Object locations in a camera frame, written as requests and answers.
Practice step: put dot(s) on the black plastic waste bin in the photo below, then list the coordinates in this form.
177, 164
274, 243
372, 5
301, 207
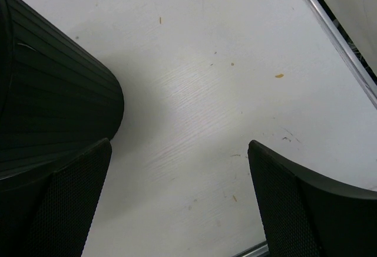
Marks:
56, 98

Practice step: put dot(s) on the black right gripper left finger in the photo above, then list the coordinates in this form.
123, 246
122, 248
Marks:
47, 209

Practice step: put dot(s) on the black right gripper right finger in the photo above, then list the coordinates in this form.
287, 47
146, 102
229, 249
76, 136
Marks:
305, 213

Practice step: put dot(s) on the aluminium frame rail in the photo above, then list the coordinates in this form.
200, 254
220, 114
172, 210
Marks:
344, 50

